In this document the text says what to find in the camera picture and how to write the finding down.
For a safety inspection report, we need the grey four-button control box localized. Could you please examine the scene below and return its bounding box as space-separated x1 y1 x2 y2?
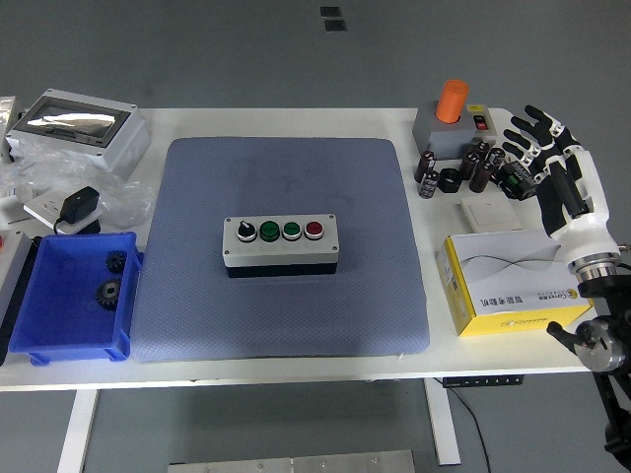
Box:
221 213 340 280

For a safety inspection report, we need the white table leg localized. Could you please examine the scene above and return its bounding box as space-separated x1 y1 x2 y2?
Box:
56 388 100 473
423 378 462 467

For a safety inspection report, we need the white wall switch plate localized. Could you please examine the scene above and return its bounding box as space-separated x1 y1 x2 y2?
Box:
460 192 523 233

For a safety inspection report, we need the blue plastic bin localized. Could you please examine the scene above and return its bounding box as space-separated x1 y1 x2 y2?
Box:
8 231 145 367

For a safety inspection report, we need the grey switch box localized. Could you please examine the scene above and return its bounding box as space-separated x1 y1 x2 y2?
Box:
411 101 497 162

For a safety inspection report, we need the yellow white cardboard box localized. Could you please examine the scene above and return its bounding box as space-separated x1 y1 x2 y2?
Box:
436 230 595 339

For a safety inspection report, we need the black power adapter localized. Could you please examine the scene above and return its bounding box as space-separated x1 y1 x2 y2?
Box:
52 185 102 236

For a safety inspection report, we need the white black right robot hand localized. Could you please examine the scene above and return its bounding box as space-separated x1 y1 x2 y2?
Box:
502 103 621 265

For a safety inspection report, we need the orange cylinder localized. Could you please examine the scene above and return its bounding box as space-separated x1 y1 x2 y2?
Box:
435 79 469 124

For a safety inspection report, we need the clear plastic bag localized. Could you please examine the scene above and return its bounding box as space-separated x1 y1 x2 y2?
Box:
0 140 154 231

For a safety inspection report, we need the grey box with red button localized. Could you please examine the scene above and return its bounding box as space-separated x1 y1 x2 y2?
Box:
0 230 34 346

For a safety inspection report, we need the large black bevel gear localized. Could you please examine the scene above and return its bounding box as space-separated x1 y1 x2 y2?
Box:
94 277 123 311

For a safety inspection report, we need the silver metal plate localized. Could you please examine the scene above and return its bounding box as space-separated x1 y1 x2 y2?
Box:
167 448 416 473

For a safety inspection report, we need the black table control panel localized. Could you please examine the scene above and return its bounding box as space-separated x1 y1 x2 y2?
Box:
442 374 525 389

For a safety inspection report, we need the white enclosure with clear lid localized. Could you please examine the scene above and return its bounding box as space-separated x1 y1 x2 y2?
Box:
4 88 152 181

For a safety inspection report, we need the black hanging cable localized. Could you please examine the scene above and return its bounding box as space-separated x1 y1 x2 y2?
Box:
451 386 492 473

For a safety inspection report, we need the black module with green terminal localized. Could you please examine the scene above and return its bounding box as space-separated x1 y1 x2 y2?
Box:
498 160 538 201

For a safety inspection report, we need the grey-blue textured mat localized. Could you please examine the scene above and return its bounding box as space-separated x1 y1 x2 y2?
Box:
128 136 430 362

